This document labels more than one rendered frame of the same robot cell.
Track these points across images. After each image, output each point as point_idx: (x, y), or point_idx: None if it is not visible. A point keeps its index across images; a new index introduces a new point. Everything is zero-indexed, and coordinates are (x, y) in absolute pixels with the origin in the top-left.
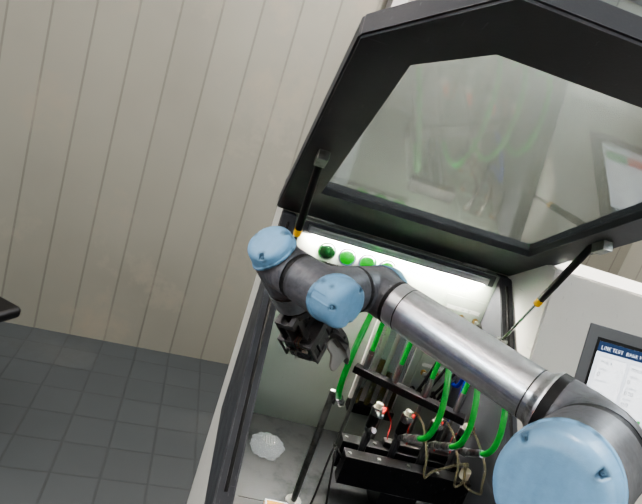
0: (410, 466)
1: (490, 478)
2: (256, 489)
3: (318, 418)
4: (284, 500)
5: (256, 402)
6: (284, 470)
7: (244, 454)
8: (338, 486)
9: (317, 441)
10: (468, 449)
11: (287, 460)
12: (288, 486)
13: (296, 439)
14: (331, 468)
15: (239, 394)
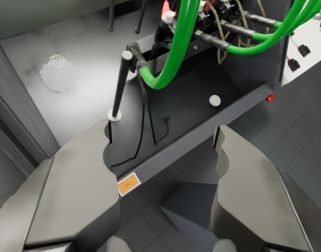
0: (196, 46)
1: (261, 27)
2: (82, 126)
3: (81, 7)
4: (108, 119)
5: (12, 26)
6: (89, 88)
7: (47, 96)
8: (135, 73)
9: (122, 92)
10: (254, 16)
11: (85, 75)
12: (102, 103)
13: (76, 43)
14: (148, 110)
15: (1, 148)
